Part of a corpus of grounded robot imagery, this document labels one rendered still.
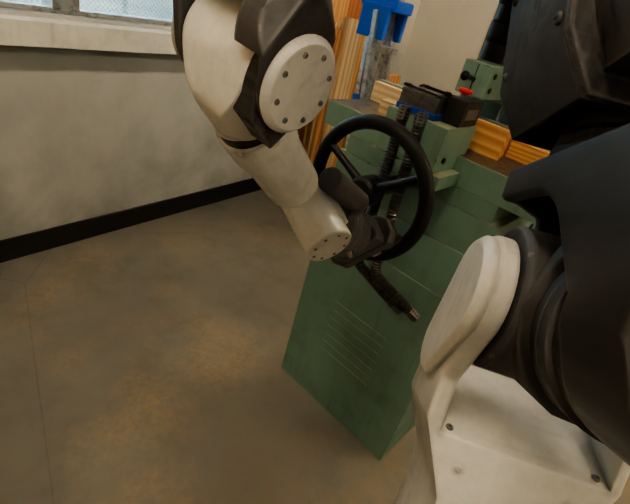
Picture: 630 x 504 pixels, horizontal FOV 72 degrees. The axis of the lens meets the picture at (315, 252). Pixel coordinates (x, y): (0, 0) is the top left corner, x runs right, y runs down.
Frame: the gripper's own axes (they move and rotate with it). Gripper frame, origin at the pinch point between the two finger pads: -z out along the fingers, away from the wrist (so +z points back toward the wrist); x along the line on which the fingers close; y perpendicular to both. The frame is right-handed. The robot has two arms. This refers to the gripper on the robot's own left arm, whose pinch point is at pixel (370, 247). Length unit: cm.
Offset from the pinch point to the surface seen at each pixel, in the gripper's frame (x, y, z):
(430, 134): 18.5, 16.3, -4.2
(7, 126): -96, 96, 5
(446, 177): 17.2, 9.7, -10.5
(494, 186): 24.3, 5.2, -15.7
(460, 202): 17.2, 6.7, -18.7
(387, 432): -30, -32, -54
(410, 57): 34, 208, -220
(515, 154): 32.2, 13.9, -27.0
